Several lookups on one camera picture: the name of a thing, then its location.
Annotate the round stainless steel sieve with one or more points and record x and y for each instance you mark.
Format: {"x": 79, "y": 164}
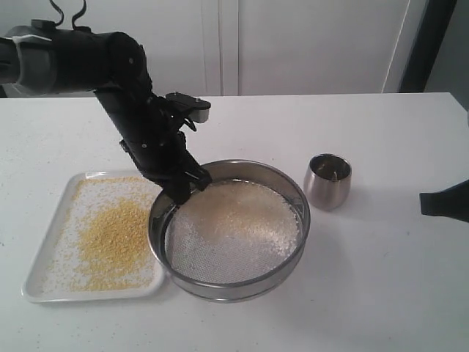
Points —
{"x": 236, "y": 240}

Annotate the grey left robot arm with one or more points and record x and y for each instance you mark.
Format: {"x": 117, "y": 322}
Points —
{"x": 41, "y": 60}

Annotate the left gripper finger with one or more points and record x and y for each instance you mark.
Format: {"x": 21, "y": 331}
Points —
{"x": 199, "y": 176}
{"x": 178, "y": 188}

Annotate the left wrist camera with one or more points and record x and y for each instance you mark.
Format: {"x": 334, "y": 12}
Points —
{"x": 194, "y": 109}

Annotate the pile of yellow grains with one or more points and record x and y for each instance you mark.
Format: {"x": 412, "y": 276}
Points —
{"x": 249, "y": 212}

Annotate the dark door frame post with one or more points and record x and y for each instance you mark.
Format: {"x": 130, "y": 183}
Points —
{"x": 431, "y": 32}

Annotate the white rectangular plastic tray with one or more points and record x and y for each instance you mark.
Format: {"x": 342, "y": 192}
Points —
{"x": 47, "y": 264}

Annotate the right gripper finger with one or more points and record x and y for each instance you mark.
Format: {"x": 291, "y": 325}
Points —
{"x": 451, "y": 203}

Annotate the yellow fine sieved grains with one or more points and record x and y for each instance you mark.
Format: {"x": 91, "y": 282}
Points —
{"x": 110, "y": 238}

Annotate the stainless steel cup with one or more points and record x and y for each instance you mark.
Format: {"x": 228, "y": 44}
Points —
{"x": 327, "y": 181}

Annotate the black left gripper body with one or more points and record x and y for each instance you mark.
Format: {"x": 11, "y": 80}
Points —
{"x": 150, "y": 129}

